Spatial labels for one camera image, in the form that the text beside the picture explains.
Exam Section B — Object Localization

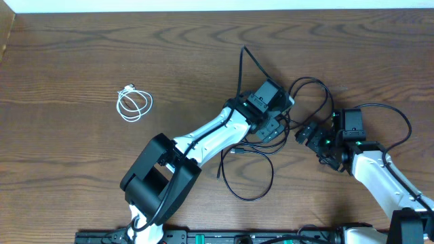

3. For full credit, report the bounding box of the black usb cable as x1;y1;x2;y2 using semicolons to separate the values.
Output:
216;77;335;203

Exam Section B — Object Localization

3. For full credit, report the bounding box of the white usb cable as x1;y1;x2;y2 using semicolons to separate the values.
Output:
115;83;154;123

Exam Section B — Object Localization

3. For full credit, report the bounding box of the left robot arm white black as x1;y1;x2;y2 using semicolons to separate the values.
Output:
120;79;294;243

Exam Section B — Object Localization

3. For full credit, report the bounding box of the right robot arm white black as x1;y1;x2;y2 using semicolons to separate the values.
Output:
295;107;433;243

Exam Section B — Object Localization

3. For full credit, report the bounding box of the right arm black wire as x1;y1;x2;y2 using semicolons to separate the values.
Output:
354;103;434;211

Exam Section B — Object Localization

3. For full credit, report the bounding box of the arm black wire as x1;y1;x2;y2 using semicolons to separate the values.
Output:
127;45;272;238
354;103;434;211

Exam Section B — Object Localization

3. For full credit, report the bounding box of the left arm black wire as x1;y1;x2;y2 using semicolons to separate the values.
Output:
127;45;272;238

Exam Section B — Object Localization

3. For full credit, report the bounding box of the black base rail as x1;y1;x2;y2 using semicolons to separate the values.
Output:
74;223;369;244

